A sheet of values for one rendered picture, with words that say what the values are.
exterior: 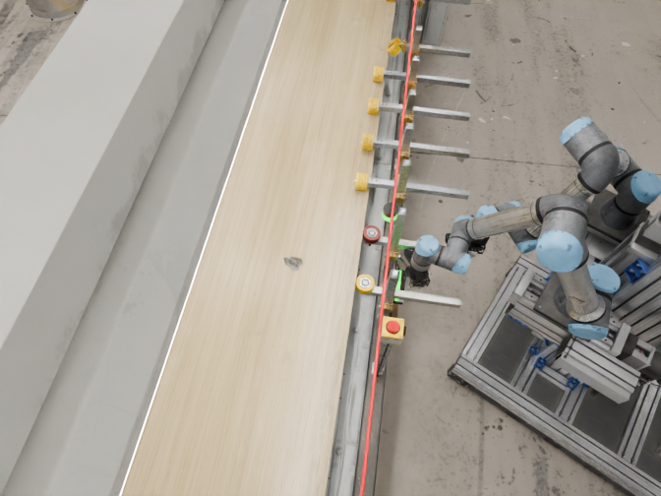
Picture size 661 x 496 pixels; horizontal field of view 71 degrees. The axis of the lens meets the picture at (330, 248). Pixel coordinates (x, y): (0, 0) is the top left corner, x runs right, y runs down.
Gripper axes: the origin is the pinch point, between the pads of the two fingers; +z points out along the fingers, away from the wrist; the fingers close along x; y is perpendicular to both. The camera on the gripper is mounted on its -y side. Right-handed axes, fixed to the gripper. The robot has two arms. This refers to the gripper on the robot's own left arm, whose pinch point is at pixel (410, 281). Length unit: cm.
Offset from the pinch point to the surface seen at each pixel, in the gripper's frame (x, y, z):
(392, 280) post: -10.4, 4.2, -13.2
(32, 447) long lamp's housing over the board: -67, 68, -144
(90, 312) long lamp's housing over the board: -64, 60, -144
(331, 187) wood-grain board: -22, -57, 4
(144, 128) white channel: -59, 50, -149
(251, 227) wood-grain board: -62, -41, 4
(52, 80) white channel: -64, 47, -152
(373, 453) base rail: -28, 58, 24
